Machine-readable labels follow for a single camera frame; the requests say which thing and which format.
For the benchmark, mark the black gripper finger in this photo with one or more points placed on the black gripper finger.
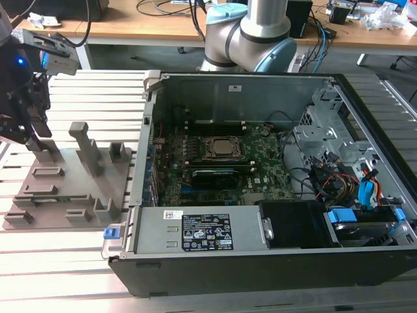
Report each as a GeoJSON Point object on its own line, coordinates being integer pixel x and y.
{"type": "Point", "coordinates": [14, 128]}
{"type": "Point", "coordinates": [41, 104]}

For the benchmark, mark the green RAM stick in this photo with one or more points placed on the green RAM stick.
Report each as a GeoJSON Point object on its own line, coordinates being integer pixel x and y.
{"type": "Point", "coordinates": [58, 199]}

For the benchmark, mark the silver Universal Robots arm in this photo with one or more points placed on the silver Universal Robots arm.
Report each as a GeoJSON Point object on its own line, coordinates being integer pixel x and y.
{"type": "Point", "coordinates": [260, 19]}

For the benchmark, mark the black RAM slot bank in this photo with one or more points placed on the black RAM slot bank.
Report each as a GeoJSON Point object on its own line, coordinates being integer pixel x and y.
{"type": "Point", "coordinates": [221, 163]}
{"type": "Point", "coordinates": [218, 128]}

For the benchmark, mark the white crumpled paper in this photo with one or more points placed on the white crumpled paper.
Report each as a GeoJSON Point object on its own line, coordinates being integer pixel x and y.
{"type": "Point", "coordinates": [40, 19]}

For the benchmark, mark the grey parts rack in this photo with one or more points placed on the grey parts rack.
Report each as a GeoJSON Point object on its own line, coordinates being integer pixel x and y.
{"type": "Point", "coordinates": [78, 182]}

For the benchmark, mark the wooden desk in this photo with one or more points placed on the wooden desk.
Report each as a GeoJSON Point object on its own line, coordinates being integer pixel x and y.
{"type": "Point", "coordinates": [130, 27]}

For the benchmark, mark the blue case latch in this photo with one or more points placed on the blue case latch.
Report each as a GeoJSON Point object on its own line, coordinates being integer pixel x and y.
{"type": "Point", "coordinates": [110, 234]}

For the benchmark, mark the silver power supply unit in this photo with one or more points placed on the silver power supply unit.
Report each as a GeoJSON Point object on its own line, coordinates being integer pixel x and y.
{"type": "Point", "coordinates": [156, 231]}

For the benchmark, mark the black graphics card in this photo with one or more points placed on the black graphics card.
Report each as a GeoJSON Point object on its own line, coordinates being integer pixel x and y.
{"type": "Point", "coordinates": [213, 179]}

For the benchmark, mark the silver CPU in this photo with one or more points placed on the silver CPU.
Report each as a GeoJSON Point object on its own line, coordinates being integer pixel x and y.
{"type": "Point", "coordinates": [224, 147]}

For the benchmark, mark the silver coin battery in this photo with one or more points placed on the silver coin battery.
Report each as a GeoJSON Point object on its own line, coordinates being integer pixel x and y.
{"type": "Point", "coordinates": [265, 132]}

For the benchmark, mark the green motherboard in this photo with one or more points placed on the green motherboard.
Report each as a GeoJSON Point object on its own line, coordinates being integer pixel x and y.
{"type": "Point", "coordinates": [264, 163]}

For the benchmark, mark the white power strip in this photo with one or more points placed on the white power strip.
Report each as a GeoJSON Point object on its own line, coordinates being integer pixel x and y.
{"type": "Point", "coordinates": [297, 62]}

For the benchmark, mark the black speaker box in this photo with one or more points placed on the black speaker box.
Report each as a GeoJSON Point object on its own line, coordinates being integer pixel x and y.
{"type": "Point", "coordinates": [299, 18]}

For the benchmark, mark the silver drive cage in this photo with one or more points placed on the silver drive cage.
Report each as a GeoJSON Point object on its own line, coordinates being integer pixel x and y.
{"type": "Point", "coordinates": [312, 133]}

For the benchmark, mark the black open PC case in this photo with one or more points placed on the black open PC case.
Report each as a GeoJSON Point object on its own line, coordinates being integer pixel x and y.
{"type": "Point", "coordinates": [260, 274]}

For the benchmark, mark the black plastic shroud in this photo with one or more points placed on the black plastic shroud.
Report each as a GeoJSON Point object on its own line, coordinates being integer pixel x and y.
{"type": "Point", "coordinates": [293, 225]}

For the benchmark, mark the small black device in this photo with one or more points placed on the small black device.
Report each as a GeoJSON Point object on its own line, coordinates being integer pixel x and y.
{"type": "Point", "coordinates": [340, 13]}

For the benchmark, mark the hard disk in blue carrier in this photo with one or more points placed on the hard disk in blue carrier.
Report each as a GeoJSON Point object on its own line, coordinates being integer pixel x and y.
{"type": "Point", "coordinates": [342, 217]}

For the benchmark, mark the crumpled clear plastic bag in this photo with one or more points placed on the crumpled clear plastic bag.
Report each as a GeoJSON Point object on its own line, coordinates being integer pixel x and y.
{"type": "Point", "coordinates": [381, 16]}

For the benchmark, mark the red and white box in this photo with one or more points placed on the red and white box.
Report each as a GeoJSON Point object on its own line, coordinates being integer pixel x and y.
{"type": "Point", "coordinates": [410, 16]}

